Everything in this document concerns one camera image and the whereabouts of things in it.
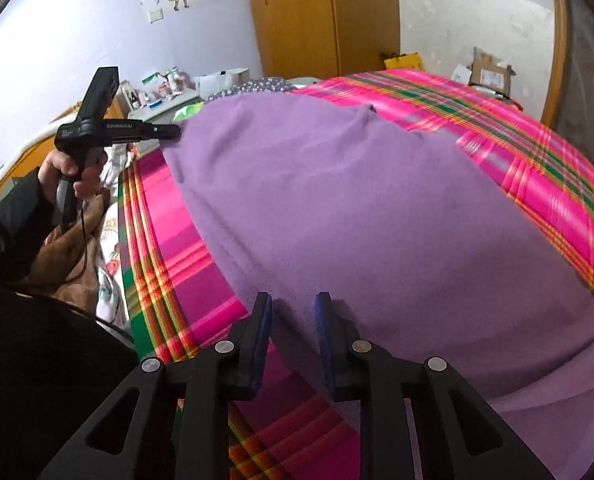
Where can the cardboard box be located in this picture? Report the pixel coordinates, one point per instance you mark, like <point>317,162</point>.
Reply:
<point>492,75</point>

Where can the group of toiletry bottles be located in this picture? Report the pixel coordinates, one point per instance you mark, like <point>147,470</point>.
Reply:
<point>162,87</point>

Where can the white shopping bag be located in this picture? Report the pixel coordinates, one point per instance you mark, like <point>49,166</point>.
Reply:
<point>222,82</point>

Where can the yellow paper bag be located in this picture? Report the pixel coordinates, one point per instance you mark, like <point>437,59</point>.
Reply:
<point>404,62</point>

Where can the wooden bed headboard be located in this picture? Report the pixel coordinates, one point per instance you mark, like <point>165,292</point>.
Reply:
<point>27,165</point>

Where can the person's left forearm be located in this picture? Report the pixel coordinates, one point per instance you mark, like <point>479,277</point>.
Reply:
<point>12,225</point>

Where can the folded floral purple cloth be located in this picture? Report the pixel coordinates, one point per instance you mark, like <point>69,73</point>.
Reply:
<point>262,85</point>

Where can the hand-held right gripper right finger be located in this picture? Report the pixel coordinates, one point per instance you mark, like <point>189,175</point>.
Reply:
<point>324,340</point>

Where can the wooden door frame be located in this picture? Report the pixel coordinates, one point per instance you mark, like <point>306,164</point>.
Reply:
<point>557,50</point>

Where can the clear plastic door curtain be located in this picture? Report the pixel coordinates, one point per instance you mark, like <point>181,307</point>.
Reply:
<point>589,85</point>

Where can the purple fleece pants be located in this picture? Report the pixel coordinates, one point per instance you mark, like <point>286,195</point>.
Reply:
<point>352,220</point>

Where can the green tissue pack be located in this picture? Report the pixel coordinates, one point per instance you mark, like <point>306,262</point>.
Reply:
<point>189,111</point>

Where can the wooden wardrobe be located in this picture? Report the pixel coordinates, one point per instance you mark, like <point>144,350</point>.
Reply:
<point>322,20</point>

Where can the white wall socket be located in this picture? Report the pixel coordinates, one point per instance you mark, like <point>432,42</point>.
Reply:
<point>156,15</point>

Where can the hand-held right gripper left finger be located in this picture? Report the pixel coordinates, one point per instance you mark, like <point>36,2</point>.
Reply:
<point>263,332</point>

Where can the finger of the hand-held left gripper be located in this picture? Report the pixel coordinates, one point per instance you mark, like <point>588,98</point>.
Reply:
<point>162,133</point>

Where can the grey nightstand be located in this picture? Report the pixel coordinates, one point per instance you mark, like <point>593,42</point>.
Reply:
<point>167,110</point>

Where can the floral bed quilt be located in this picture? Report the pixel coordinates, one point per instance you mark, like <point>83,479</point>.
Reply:
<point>112,260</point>

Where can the pink plaid blanket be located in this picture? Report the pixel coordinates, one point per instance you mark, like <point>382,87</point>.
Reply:
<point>477,110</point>

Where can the white box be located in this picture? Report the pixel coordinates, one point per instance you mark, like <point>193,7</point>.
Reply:
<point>461,74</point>

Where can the person's left hand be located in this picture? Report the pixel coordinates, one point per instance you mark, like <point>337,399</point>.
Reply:
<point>56,165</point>

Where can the person's dark clothing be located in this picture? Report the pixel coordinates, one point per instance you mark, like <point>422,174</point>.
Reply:
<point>37,385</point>

